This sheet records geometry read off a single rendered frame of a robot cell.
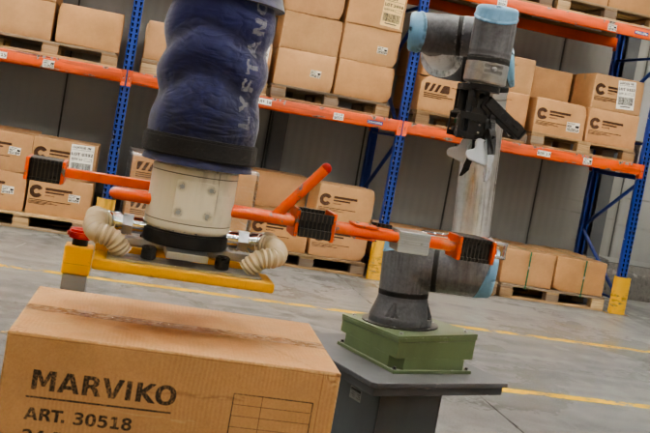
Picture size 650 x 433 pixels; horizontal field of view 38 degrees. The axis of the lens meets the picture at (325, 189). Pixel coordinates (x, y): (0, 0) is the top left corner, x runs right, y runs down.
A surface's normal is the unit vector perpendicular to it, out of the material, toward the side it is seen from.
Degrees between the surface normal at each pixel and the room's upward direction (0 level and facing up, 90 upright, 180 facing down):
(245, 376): 90
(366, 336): 90
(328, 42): 91
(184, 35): 70
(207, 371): 90
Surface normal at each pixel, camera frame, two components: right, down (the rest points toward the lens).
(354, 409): -0.83, -0.11
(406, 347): 0.53, 0.15
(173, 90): -0.61, -0.32
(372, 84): 0.25, 0.11
